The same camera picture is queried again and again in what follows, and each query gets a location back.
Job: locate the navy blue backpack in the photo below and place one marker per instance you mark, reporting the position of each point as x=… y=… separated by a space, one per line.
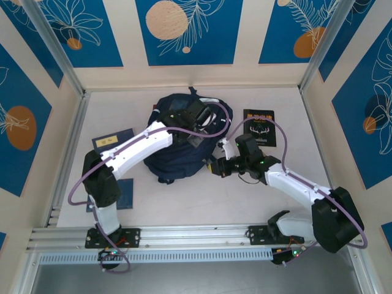
x=183 y=162

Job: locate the black book with orange title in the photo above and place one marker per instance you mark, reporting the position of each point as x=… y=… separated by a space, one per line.
x=258 y=118

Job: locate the navy book with yellow label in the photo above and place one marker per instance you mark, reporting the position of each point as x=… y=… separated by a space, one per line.
x=110 y=141
x=127 y=194

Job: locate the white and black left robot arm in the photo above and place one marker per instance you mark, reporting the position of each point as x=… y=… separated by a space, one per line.
x=137 y=147

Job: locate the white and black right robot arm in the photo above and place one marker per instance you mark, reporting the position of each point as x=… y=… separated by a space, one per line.
x=294 y=186

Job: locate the black controller board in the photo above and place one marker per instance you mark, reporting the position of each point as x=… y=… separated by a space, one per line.
x=280 y=257
x=110 y=254

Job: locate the blue floral wall panel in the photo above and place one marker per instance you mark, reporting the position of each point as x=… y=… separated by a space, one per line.
x=275 y=30
x=361 y=137
x=214 y=46
x=18 y=92
x=101 y=46
x=341 y=43
x=30 y=33

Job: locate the aluminium mounting rail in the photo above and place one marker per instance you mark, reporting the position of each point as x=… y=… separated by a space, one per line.
x=190 y=234

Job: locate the aluminium side rail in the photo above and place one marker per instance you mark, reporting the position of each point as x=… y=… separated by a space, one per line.
x=315 y=134
x=75 y=137

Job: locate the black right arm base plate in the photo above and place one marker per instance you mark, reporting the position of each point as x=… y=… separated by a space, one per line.
x=257 y=235

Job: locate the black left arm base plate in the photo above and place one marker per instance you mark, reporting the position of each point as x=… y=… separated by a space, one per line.
x=131 y=237

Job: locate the aluminium frame post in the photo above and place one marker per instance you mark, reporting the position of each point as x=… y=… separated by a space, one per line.
x=324 y=46
x=54 y=46

